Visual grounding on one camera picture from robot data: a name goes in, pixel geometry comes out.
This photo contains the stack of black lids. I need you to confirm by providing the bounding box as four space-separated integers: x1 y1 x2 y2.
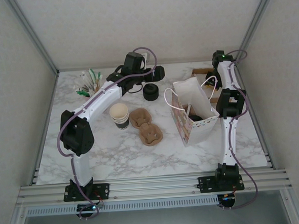
142 83 160 102

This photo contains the white paper handle bag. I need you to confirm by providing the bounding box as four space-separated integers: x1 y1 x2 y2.
163 75 222 148

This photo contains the brown cardboard napkin tray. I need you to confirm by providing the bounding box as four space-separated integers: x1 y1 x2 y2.
192 66 220 105

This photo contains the green tipped white packet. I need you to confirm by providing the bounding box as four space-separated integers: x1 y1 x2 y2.
88 67 99 85
96 71 105 87
77 88 91 98

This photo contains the white paper stick packet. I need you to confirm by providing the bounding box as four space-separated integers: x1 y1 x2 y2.
80 73 93 90
72 81 90 93

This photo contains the black controller board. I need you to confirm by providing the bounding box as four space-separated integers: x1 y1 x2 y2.
76 203 100 218
216 193 237 210

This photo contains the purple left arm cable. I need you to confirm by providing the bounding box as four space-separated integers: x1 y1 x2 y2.
52 47 168 221

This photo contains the aluminium frame post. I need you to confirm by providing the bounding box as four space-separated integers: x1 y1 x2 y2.
7 0 60 79
229 0 286 67

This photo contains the aluminium table side rail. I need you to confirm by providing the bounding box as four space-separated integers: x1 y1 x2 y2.
231 59 275 172
24 71 67 186

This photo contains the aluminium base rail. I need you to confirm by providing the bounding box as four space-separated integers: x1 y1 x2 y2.
15 168 294 207

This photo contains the grey slotted cable duct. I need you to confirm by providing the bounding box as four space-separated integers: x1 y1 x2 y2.
27 195 219 217

